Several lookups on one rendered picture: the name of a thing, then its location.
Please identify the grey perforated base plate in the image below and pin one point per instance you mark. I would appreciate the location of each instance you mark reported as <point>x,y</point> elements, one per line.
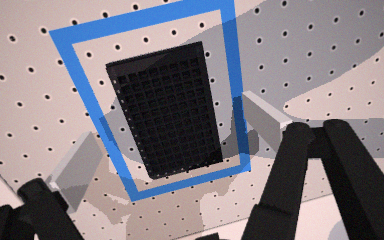
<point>312,60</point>

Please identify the blue tape rectangle outline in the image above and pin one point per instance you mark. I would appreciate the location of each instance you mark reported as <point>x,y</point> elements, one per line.
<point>63,39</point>

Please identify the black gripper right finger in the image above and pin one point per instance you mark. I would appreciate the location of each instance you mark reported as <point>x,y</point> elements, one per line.
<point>356,181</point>

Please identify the black well plate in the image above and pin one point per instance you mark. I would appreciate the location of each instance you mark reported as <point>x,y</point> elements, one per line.
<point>173,125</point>

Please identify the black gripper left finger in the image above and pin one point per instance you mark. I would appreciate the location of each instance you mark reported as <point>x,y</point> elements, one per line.
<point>67,183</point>

